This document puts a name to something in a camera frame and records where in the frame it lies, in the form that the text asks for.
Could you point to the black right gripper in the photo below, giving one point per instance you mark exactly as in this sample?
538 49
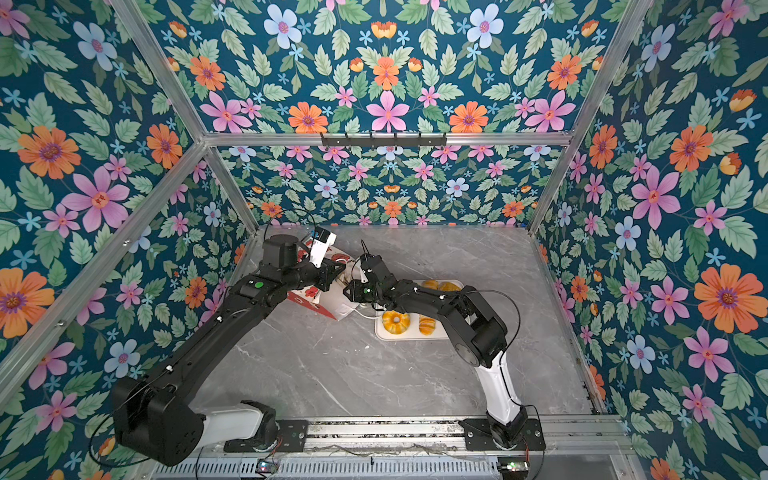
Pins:
356 287

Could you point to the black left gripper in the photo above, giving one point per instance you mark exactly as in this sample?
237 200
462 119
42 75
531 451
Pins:
328 270

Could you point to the red white paper bag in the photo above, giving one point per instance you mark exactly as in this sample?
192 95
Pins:
332 303

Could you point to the small yellow fake pastry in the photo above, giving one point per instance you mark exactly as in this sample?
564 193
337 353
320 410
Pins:
427 326

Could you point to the round yellow fake bun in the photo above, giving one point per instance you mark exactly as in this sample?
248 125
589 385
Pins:
448 286

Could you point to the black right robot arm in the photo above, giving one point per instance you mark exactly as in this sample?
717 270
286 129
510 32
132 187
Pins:
473 327

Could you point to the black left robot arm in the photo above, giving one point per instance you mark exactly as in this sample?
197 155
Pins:
152 415

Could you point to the white rectangular tray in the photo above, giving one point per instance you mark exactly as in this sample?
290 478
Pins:
412 334

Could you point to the black wall hook rail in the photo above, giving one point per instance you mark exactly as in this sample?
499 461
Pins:
371 140

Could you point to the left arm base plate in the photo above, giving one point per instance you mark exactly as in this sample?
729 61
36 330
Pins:
279 436

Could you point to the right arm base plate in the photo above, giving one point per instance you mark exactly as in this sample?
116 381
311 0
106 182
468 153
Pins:
484 434

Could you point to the white slotted cable duct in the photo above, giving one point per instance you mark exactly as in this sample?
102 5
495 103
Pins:
419 467

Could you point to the aluminium front rail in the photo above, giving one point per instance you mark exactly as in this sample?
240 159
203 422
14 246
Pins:
567 434

